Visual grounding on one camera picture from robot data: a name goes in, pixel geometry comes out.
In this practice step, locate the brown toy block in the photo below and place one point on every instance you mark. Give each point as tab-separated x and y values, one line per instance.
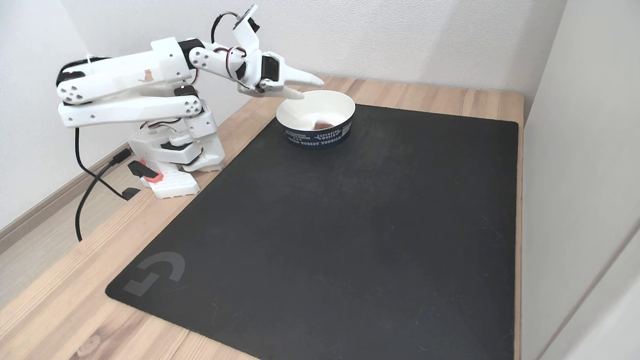
323	125

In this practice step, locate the black mouse mat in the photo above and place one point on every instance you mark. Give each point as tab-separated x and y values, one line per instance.
400	200

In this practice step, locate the pale wooden baseboard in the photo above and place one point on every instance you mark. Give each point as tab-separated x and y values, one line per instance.
50	206

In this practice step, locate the wrist camera on white mount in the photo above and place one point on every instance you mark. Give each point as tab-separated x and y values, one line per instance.
246	32

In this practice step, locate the white paper bowl blue band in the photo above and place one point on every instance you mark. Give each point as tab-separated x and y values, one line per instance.
320	138

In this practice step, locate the red black table clamp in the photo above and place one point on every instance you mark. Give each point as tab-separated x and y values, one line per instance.
145	170

